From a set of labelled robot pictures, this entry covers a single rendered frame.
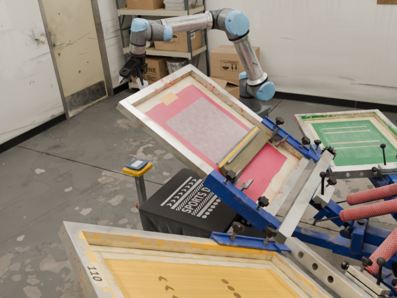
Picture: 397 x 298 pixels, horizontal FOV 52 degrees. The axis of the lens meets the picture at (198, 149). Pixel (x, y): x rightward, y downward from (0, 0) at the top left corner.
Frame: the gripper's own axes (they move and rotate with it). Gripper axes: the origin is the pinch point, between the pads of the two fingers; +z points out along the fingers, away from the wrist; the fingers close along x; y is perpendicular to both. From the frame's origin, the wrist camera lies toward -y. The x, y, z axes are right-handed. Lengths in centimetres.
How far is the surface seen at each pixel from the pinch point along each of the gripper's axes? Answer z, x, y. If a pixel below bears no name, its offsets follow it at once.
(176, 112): -4.2, -30.8, -6.3
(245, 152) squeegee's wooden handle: 1, -67, -3
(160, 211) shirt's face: 44, -39, -19
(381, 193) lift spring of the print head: -6, -124, 4
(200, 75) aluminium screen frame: -9.6, -24.3, 25.6
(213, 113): -1.3, -41.7, 11.5
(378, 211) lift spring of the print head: -5, -125, -9
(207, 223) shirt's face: 37, -64, -18
